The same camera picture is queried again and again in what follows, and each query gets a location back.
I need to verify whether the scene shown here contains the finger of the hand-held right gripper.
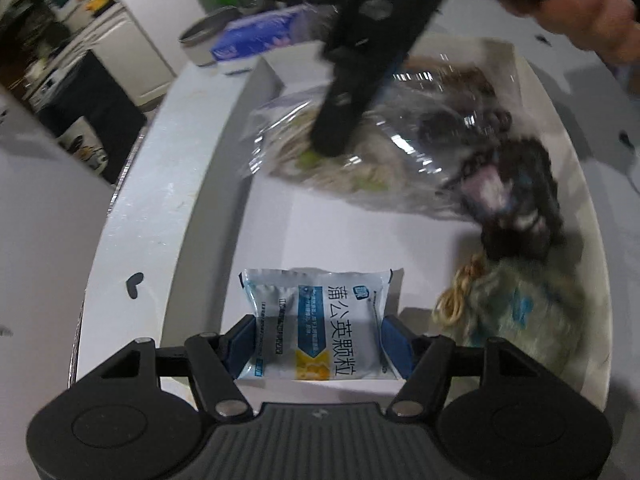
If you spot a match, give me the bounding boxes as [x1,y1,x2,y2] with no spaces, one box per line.
[307,0,451,158]

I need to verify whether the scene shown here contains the blue tissue pack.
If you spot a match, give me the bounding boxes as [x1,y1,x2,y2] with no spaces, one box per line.
[210,4,341,67]

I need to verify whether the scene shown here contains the black fabric bin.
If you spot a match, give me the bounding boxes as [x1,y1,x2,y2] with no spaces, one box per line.
[37,50,148,186]

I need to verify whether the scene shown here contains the round metal tin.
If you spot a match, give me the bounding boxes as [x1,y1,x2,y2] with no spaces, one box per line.
[179,6,241,68]

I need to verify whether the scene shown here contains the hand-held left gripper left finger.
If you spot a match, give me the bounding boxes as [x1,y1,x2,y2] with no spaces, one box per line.
[72,314,258,420]

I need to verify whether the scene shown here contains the bag of beige hair ties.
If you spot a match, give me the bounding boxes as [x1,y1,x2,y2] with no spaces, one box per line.
[242,87,451,211]

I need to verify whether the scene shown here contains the white kitchen base cabinets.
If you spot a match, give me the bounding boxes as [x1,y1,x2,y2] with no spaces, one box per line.
[30,7,177,111]

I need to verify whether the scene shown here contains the white cardboard box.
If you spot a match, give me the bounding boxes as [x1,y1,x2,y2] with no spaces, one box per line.
[220,37,616,411]

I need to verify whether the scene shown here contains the dark blue scrunchie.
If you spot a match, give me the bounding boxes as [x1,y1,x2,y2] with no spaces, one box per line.
[452,137,568,262]

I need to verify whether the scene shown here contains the printed tote bag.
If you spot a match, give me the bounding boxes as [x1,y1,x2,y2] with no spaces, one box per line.
[57,115,109,173]

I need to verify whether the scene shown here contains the light blue sachet packet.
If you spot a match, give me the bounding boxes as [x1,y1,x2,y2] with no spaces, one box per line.
[237,267,405,382]

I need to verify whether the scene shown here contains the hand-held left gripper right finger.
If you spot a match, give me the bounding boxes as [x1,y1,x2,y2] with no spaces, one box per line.
[381,316,576,418]

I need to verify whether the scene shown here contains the person's right hand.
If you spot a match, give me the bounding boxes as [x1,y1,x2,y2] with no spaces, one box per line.
[537,0,640,67]

